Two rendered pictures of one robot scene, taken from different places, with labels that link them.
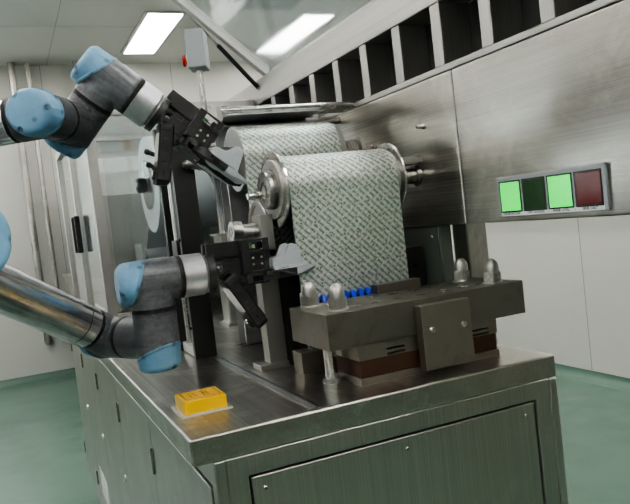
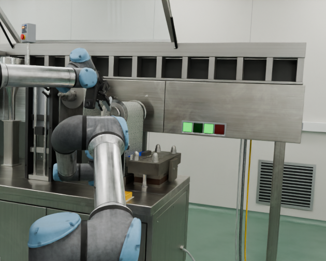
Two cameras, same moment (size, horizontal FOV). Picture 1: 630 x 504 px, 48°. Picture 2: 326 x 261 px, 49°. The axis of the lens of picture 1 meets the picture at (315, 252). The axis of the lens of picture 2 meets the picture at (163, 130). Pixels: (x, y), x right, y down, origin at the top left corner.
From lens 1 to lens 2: 126 cm
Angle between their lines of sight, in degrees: 48
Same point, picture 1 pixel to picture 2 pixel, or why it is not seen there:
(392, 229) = (141, 132)
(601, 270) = not seen: hidden behind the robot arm
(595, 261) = not seen: hidden behind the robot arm
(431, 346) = (173, 174)
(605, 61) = (230, 97)
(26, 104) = (90, 75)
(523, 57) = (200, 87)
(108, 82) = (89, 65)
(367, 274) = (135, 148)
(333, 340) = (159, 172)
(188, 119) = (100, 83)
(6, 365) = not seen: outside the picture
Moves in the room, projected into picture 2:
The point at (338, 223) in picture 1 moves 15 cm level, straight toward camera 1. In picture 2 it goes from (133, 129) to (152, 132)
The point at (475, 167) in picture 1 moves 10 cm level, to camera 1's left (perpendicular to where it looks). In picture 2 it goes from (171, 115) to (159, 115)
